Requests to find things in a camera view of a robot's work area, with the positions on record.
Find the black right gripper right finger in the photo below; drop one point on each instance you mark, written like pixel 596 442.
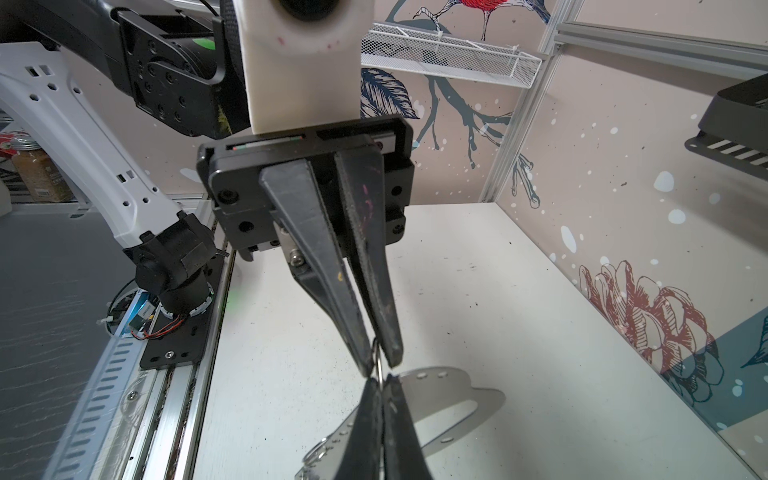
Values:
pixel 402 454

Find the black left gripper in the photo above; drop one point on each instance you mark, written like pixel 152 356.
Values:
pixel 369 191

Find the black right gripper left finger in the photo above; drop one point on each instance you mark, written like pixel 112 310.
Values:
pixel 363 452

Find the silver metal carabiner keyring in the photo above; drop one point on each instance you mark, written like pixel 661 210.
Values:
pixel 429 392

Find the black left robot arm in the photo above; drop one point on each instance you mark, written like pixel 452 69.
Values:
pixel 289 161

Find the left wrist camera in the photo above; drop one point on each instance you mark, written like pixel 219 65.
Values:
pixel 302 61

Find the white mesh wire shelf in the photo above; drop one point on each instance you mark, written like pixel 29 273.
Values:
pixel 392 47

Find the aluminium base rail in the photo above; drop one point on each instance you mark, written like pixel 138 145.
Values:
pixel 141 413

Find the horizontal aluminium frame bar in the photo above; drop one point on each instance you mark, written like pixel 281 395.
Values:
pixel 717 57

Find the black hanging wire basket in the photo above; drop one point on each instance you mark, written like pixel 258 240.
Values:
pixel 733 129

